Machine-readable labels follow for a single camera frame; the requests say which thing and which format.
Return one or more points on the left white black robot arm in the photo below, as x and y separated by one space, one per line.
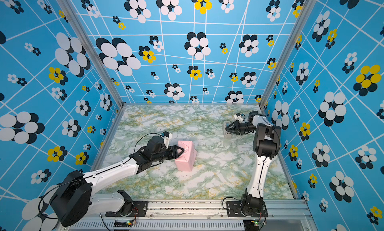
78 196

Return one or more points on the white tape dispenser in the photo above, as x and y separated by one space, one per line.
226 134

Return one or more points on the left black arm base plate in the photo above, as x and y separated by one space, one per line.
133 209

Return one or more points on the right green circuit board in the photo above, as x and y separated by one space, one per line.
251 224

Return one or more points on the purple wrapping paper sheet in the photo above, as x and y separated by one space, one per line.
186 160

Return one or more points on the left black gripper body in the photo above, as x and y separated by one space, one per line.
163 156

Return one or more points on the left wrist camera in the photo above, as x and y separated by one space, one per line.
166 136

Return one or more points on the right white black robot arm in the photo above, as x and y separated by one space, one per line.
266 146

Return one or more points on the left green circuit board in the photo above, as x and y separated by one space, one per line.
124 224

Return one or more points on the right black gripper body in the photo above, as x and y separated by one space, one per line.
245 128

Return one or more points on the aluminium front rail frame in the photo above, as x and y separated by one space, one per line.
203 215

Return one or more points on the green circuit board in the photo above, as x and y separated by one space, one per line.
124 224
251 224

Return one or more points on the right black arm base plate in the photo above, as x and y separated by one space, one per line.
236 210

